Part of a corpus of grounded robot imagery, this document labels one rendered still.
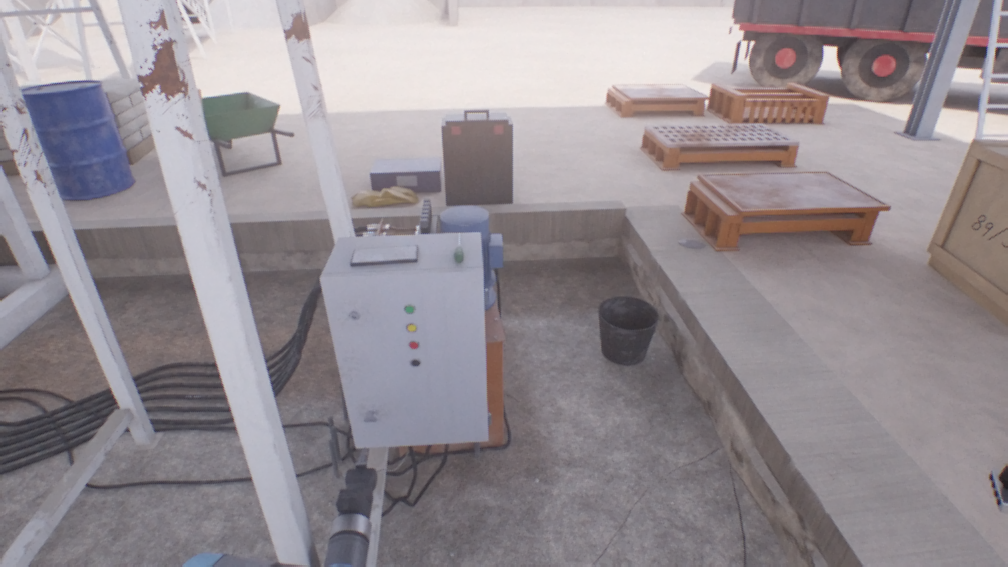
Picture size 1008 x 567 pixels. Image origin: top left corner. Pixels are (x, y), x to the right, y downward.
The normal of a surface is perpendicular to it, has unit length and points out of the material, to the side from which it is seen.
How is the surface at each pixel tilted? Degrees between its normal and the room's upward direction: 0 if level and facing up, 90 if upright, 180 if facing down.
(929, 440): 0
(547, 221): 90
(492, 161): 90
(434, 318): 90
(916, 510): 0
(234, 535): 0
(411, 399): 90
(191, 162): 80
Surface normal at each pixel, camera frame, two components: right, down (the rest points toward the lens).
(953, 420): 0.00, -0.88
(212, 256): 0.07, 0.32
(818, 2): -0.48, 0.42
